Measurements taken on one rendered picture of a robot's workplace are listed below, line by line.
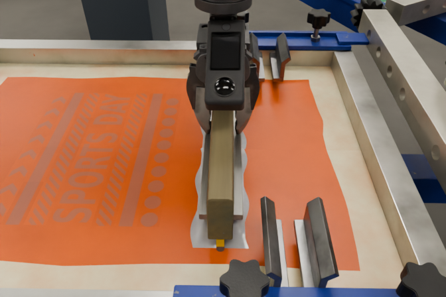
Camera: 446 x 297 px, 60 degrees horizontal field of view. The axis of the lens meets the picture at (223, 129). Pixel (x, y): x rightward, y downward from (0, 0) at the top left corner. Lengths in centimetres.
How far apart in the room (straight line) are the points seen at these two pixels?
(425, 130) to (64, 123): 57
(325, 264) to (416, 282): 8
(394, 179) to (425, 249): 11
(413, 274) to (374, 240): 15
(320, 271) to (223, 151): 17
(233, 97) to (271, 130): 23
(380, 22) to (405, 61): 15
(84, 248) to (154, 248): 9
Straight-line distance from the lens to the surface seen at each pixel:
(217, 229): 47
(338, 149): 65
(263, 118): 69
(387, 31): 83
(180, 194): 56
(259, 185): 57
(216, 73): 46
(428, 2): 102
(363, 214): 57
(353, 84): 74
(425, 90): 67
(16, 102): 81
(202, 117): 57
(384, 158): 60
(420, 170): 71
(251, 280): 37
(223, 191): 43
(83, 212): 57
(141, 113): 71
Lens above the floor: 138
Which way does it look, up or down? 41 degrees down
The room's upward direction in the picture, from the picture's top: straight up
